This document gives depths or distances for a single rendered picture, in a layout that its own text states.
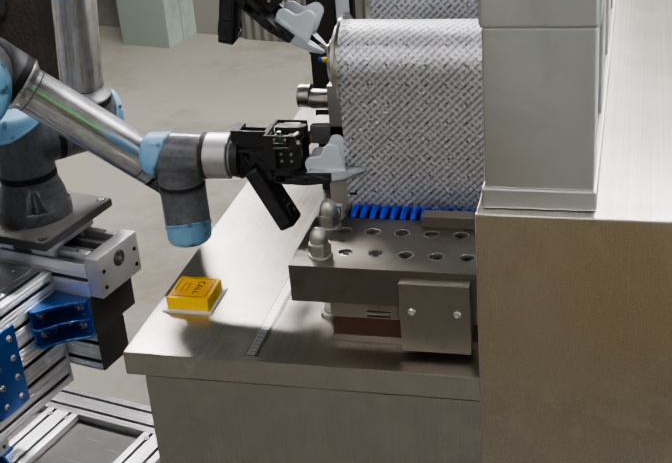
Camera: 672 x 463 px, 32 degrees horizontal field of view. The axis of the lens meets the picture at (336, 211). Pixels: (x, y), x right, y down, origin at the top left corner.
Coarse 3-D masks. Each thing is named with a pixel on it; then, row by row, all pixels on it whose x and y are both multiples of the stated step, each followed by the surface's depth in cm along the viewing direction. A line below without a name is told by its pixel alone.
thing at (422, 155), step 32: (352, 128) 177; (384, 128) 175; (416, 128) 174; (448, 128) 173; (480, 128) 172; (352, 160) 179; (384, 160) 178; (416, 160) 176; (448, 160) 175; (480, 160) 174; (384, 192) 180; (416, 192) 179; (448, 192) 178; (480, 192) 176
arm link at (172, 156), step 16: (144, 144) 184; (160, 144) 183; (176, 144) 183; (192, 144) 182; (144, 160) 184; (160, 160) 183; (176, 160) 182; (192, 160) 182; (160, 176) 185; (176, 176) 184; (192, 176) 184
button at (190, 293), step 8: (184, 280) 187; (192, 280) 187; (200, 280) 187; (208, 280) 186; (216, 280) 186; (176, 288) 185; (184, 288) 185; (192, 288) 184; (200, 288) 184; (208, 288) 184; (216, 288) 185; (168, 296) 183; (176, 296) 183; (184, 296) 182; (192, 296) 182; (200, 296) 182; (208, 296) 182; (216, 296) 185; (168, 304) 183; (176, 304) 183; (184, 304) 182; (192, 304) 182; (200, 304) 182; (208, 304) 182
